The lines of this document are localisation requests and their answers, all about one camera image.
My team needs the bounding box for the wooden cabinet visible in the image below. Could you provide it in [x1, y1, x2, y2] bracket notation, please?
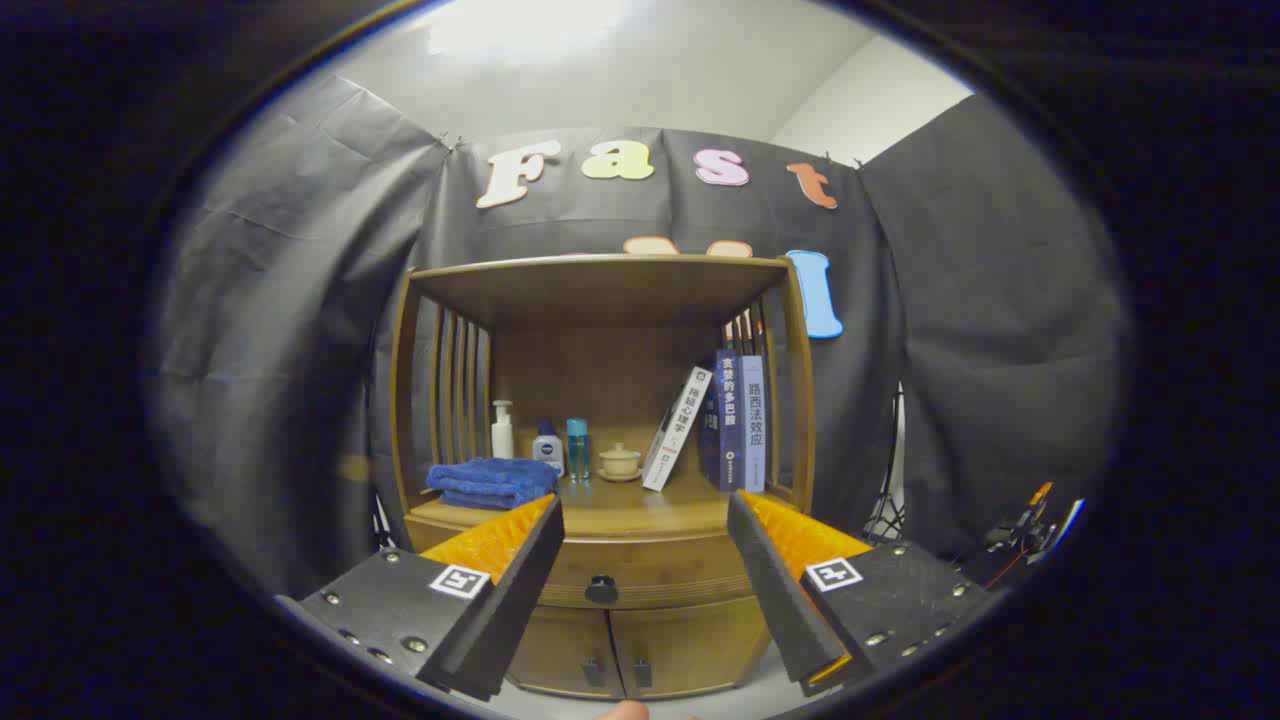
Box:
[390, 254, 816, 701]

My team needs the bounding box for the white book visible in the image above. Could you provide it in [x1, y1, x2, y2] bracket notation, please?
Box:
[641, 366, 714, 492]

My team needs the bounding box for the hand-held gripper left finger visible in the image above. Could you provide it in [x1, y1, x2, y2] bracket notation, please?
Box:
[275, 493, 566, 703]

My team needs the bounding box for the wooden drawer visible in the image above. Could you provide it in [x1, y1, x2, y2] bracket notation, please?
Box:
[405, 515, 776, 611]

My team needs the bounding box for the blue folded towel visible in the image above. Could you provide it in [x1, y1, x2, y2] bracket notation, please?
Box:
[427, 458, 559, 511]

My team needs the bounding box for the wooden countertop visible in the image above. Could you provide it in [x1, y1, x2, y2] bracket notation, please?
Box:
[405, 465, 806, 541]

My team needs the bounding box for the dark blue book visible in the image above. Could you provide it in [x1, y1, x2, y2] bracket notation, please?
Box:
[698, 348, 746, 492]

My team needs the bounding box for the black tripod stand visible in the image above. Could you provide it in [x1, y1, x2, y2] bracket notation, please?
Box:
[865, 385, 906, 546]

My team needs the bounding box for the white bottle with blue cap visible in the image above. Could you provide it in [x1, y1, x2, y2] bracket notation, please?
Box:
[532, 420, 566, 477]

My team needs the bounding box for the pale grey-blue book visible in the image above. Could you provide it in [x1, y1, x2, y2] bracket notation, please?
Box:
[740, 355, 767, 495]

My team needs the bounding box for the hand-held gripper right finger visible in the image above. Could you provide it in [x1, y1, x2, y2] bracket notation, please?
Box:
[727, 490, 993, 698]

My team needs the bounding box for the cream lidded tea cup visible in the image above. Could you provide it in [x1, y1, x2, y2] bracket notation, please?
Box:
[597, 442, 643, 483]

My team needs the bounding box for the wooden cabinet door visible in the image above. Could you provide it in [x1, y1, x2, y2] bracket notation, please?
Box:
[610, 598, 771, 696]
[505, 605, 626, 699]

